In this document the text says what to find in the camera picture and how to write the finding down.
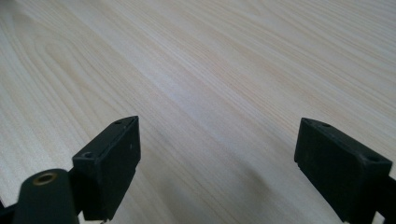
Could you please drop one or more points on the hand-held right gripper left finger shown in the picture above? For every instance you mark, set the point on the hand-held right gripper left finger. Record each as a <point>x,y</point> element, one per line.
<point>107,168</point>

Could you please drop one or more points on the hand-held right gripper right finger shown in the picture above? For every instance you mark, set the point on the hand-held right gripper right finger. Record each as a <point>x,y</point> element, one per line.
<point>339,168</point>

